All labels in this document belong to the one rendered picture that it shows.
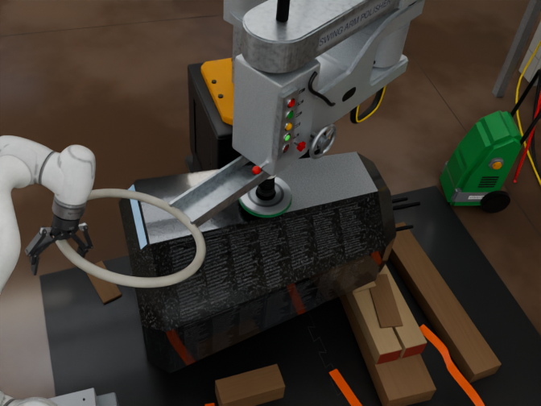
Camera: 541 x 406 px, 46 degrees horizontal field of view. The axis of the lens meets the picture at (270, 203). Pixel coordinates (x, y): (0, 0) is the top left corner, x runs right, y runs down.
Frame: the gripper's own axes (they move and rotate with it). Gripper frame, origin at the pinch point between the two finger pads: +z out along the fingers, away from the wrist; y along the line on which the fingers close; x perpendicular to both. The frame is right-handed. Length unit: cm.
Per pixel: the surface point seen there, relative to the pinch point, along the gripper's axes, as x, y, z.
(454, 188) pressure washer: 31, 255, 11
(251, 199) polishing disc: 19, 87, -4
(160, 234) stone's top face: 26, 53, 15
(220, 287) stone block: 4, 73, 27
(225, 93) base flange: 99, 121, -11
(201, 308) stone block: 2, 65, 35
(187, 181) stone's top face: 46, 73, 4
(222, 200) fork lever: 3, 58, -17
